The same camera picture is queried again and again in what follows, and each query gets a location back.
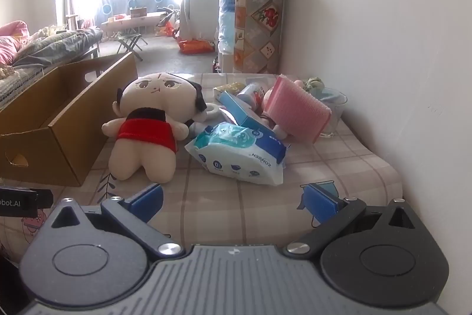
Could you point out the plastic-wrapped blue bundle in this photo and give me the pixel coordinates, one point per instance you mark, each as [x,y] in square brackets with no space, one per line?
[225,16]

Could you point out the plush doll with red dress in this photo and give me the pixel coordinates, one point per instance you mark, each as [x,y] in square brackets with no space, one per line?
[147,130]

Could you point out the red fire extinguisher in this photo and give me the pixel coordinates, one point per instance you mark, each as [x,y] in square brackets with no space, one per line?
[216,64]

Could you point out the brown cardboard box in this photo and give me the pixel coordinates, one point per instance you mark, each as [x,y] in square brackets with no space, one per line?
[55,138]

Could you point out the white tape roll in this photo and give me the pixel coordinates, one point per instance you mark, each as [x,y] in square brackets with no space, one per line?
[213,109]

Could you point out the pink brush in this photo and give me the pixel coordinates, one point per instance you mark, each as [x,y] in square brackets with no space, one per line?
[295,108]

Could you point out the grey blanket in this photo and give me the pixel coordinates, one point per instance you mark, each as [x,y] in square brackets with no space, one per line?
[59,43]

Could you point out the white cabinet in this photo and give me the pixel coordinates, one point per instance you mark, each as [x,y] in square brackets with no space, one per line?
[225,63]

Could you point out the long blue carton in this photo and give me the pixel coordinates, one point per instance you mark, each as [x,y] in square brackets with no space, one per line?
[239,114]

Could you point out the low folding table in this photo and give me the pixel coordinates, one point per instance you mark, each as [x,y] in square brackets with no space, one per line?
[132,22]

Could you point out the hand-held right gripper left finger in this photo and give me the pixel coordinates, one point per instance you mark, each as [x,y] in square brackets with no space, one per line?
[147,202]

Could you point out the red bag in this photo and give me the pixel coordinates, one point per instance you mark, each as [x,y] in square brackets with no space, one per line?
[195,46]

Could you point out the pink quilt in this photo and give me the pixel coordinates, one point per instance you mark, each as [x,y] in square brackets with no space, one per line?
[11,42]

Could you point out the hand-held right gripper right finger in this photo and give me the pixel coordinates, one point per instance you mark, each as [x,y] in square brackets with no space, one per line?
[320,204]

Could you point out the folding stool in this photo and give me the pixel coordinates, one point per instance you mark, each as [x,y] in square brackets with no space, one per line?
[131,42]

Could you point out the sofa bed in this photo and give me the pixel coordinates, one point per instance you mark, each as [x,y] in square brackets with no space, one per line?
[22,75]

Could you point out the checked bed sheet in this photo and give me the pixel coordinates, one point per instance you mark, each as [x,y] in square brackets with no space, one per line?
[313,167]

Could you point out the blue white wet wipes pack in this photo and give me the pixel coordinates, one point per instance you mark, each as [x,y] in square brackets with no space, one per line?
[239,156]

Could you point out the small cardboard box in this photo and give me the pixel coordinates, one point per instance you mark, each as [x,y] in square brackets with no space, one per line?
[137,12]

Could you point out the pale yellow packet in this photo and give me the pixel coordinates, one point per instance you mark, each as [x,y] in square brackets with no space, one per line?
[228,89]

